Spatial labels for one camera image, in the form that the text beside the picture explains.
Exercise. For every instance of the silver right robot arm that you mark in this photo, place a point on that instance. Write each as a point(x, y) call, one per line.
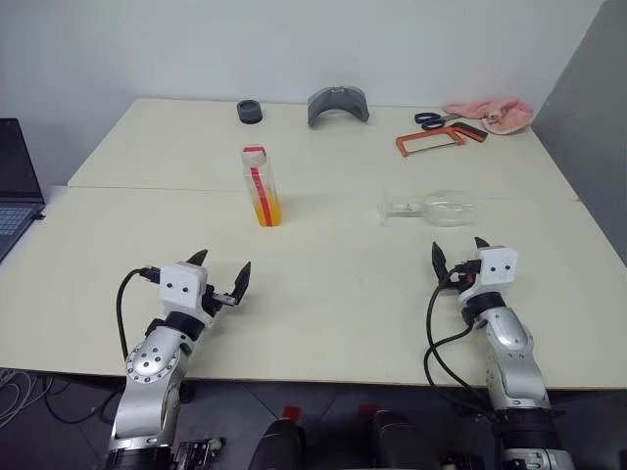
point(512, 343)

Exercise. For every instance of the black robot hip bracket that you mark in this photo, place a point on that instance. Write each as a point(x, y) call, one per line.
point(198, 455)

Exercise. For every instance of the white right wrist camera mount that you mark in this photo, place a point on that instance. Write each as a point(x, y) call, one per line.
point(497, 267)

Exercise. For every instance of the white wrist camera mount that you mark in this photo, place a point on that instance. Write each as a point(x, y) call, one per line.
point(181, 286)
point(497, 267)

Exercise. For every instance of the dark grey laptop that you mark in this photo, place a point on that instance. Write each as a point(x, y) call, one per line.
point(17, 166)

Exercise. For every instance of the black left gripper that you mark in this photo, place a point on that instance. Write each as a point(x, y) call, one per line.
point(211, 299)

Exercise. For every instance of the orange hacksaw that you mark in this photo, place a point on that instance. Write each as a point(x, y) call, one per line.
point(400, 145)

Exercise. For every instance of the black tape roll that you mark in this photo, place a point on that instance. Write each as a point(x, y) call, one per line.
point(250, 112)

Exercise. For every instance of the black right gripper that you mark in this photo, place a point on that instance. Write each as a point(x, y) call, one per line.
point(460, 280)

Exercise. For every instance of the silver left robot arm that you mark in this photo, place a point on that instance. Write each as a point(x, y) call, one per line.
point(147, 364)

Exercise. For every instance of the grey partition panel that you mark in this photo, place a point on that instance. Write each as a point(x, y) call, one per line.
point(588, 122)

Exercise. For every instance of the bottle with orange liquid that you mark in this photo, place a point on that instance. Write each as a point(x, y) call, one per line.
point(267, 205)

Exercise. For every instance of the pink cloth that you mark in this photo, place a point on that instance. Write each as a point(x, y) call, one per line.
point(495, 115)

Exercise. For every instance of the dark rounded shape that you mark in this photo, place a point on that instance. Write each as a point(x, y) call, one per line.
point(401, 440)
point(279, 445)

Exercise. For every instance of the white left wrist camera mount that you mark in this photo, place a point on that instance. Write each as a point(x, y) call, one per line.
point(181, 286)

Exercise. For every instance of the red floor tape piece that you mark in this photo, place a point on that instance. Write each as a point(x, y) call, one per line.
point(292, 412)
point(368, 410)

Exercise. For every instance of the grey curved plastic shell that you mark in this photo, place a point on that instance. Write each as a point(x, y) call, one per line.
point(338, 100)

